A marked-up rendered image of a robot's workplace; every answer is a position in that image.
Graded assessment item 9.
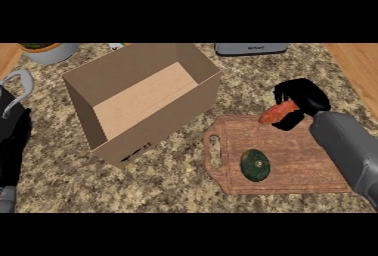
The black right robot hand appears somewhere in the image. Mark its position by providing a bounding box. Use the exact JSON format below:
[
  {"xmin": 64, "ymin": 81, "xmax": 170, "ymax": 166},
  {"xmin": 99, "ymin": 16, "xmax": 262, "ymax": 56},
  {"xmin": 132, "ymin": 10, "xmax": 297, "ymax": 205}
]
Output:
[{"xmin": 272, "ymin": 78, "xmax": 333, "ymax": 132}]

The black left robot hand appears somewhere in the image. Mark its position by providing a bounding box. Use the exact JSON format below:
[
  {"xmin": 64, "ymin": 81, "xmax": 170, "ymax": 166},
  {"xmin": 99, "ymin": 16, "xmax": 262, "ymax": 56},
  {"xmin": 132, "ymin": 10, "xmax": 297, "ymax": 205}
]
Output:
[{"xmin": 0, "ymin": 85, "xmax": 34, "ymax": 188}]

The orange sweet potato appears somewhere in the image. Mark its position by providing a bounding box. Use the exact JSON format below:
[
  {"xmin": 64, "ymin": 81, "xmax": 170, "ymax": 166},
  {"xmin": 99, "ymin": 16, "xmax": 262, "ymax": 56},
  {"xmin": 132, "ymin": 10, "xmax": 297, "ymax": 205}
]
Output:
[{"xmin": 257, "ymin": 99, "xmax": 302, "ymax": 126}]

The wooden cutting board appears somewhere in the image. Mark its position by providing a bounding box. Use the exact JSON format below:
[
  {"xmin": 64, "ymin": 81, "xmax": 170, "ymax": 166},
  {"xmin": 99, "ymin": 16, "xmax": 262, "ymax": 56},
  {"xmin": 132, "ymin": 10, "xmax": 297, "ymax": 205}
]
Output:
[{"xmin": 203, "ymin": 114, "xmax": 355, "ymax": 196}]

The brown cardboard box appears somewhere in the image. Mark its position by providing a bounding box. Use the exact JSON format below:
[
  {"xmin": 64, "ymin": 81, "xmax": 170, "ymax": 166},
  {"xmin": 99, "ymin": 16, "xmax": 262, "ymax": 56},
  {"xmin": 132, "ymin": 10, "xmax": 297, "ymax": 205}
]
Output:
[{"xmin": 62, "ymin": 43, "xmax": 225, "ymax": 170}]

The dark grey flat appliance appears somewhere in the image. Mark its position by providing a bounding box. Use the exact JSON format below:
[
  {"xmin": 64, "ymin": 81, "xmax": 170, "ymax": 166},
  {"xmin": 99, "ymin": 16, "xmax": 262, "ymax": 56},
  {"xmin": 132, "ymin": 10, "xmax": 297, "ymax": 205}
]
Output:
[{"xmin": 215, "ymin": 42, "xmax": 291, "ymax": 57}]

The dark green round vegetable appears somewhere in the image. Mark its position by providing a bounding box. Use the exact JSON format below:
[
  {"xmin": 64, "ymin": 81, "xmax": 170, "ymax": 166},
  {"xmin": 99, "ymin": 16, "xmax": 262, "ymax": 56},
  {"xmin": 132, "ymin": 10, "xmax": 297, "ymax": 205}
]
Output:
[{"xmin": 240, "ymin": 148, "xmax": 272, "ymax": 183}]

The grey plant pot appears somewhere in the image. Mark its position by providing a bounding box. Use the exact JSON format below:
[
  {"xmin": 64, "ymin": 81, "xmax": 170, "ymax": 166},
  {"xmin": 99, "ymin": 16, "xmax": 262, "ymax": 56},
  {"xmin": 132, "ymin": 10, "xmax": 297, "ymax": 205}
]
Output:
[{"xmin": 18, "ymin": 42, "xmax": 82, "ymax": 65}]

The small white packet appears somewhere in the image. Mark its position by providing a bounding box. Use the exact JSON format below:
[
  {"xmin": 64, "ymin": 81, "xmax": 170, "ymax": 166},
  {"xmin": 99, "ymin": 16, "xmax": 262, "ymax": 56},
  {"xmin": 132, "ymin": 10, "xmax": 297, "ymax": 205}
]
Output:
[{"xmin": 107, "ymin": 42, "xmax": 132, "ymax": 52}]

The grey curved handle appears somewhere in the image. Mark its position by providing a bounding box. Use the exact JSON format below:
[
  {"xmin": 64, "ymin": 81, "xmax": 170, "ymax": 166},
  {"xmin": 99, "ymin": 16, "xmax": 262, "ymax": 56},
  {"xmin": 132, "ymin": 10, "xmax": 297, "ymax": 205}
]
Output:
[{"xmin": 0, "ymin": 68, "xmax": 36, "ymax": 120}]

